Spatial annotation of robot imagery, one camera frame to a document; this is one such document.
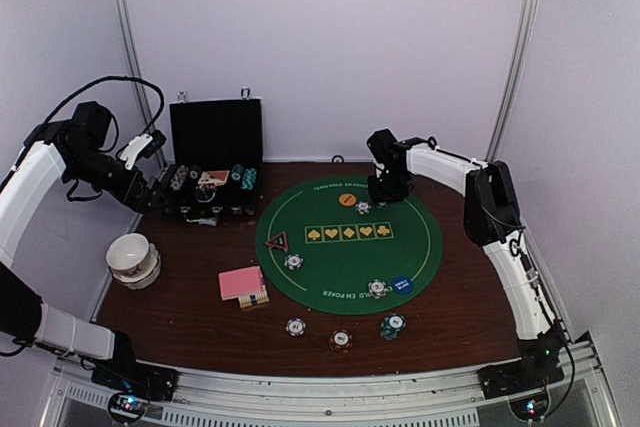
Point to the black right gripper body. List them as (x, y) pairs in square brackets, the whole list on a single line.
[(394, 185)]

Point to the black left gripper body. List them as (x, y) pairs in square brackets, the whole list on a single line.
[(123, 190)]

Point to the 10 chips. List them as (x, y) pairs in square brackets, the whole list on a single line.
[(293, 262), (363, 207), (377, 289)]

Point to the orange dealer button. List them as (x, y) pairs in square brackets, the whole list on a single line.
[(348, 200)]

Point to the blue green 50 chip stack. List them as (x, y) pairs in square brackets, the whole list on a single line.
[(392, 325)]

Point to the red black 100 chip stack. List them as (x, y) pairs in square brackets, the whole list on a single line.
[(340, 341)]

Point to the blue white 10 chip stack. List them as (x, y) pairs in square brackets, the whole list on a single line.
[(296, 327)]

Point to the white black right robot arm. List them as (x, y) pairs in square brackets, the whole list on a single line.
[(491, 220)]

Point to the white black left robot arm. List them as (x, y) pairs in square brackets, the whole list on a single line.
[(71, 151)]

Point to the white left wrist cover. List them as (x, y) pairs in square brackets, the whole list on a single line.
[(138, 148)]

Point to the black white chips in case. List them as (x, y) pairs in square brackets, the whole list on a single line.
[(184, 176)]

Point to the white ceramic bowl stack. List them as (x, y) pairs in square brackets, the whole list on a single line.
[(133, 261)]

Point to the black poker chip case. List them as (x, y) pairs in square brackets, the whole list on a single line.
[(215, 135)]

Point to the red playing card in case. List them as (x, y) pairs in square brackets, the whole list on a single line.
[(215, 178)]

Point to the round green poker mat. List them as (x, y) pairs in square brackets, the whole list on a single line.
[(343, 251)]

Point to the teal chips in case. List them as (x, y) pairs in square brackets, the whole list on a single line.
[(245, 177)]

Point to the red black triangle marker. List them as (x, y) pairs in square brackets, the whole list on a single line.
[(278, 242)]

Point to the pink playing card deck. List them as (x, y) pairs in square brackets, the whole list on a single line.
[(240, 282)]

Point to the card deck holder box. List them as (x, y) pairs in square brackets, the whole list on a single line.
[(254, 299)]

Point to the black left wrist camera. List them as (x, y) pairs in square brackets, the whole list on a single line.
[(93, 121)]

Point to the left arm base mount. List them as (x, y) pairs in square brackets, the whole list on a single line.
[(144, 381)]

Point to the aluminium front rail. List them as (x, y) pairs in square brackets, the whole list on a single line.
[(452, 397)]

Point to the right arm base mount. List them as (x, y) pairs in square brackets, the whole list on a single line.
[(520, 379)]

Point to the left aluminium frame post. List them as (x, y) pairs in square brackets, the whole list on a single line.
[(127, 37)]

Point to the aluminium frame post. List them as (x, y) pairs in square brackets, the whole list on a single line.
[(127, 37), (526, 22)]

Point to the right aluminium frame post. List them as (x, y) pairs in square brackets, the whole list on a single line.
[(526, 22)]

